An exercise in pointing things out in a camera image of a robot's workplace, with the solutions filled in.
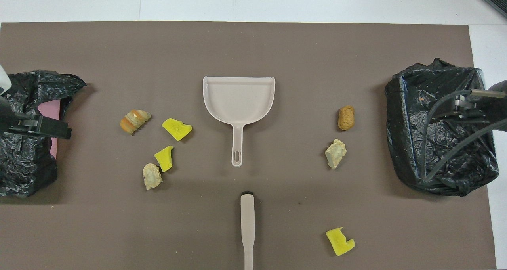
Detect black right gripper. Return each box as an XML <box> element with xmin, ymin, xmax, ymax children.
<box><xmin>432</xmin><ymin>80</ymin><xmax>507</xmax><ymax>132</ymax></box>

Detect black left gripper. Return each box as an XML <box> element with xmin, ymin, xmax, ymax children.
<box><xmin>0</xmin><ymin>98</ymin><xmax>72</xmax><ymax>140</ymax></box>

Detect orange striped bread piece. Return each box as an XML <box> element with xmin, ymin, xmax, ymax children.
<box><xmin>120</xmin><ymin>109</ymin><xmax>152</xmax><ymax>135</ymax></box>

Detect beige bread piece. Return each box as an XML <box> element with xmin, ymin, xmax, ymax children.
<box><xmin>143</xmin><ymin>163</ymin><xmax>163</xmax><ymax>191</ymax></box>
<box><xmin>325</xmin><ymin>139</ymin><xmax>347</xmax><ymax>170</ymax></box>

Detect small yellow sponge wedge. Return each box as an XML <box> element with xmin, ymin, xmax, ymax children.
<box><xmin>154</xmin><ymin>145</ymin><xmax>175</xmax><ymax>172</ymax></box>

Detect large yellow sponge piece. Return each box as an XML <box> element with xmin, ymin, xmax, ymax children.
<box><xmin>161</xmin><ymin>118</ymin><xmax>193</xmax><ymax>141</ymax></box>

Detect notched yellow sponge piece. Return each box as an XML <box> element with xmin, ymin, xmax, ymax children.
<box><xmin>325</xmin><ymin>227</ymin><xmax>356</xmax><ymax>257</ymax></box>

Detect beige plastic dustpan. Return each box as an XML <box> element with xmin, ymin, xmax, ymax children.
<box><xmin>202</xmin><ymin>76</ymin><xmax>276</xmax><ymax>167</ymax></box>

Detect beige brush black bristles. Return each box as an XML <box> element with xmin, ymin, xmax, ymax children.
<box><xmin>240</xmin><ymin>191</ymin><xmax>255</xmax><ymax>270</ymax></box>

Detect pink plastic bin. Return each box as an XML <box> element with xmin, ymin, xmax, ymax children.
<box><xmin>37</xmin><ymin>100</ymin><xmax>61</xmax><ymax>159</ymax></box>

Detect crumpled black trash bag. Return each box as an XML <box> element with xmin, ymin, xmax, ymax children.
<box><xmin>0</xmin><ymin>69</ymin><xmax>87</xmax><ymax>198</ymax></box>

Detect black bag lined bin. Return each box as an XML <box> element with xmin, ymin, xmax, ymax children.
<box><xmin>384</xmin><ymin>58</ymin><xmax>499</xmax><ymax>197</ymax></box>

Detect brown bread roll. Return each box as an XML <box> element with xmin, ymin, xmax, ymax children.
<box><xmin>338</xmin><ymin>105</ymin><xmax>355</xmax><ymax>131</ymax></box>

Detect brown table mat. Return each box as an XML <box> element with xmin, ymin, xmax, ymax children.
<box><xmin>0</xmin><ymin>21</ymin><xmax>496</xmax><ymax>270</ymax></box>

